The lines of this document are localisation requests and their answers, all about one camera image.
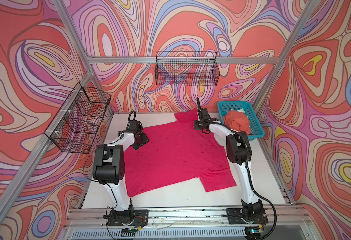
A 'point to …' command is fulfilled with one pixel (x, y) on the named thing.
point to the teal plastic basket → (256, 130)
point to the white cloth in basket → (241, 110)
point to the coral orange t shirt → (237, 121)
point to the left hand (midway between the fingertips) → (147, 139)
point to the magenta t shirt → (175, 149)
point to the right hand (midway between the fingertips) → (199, 125)
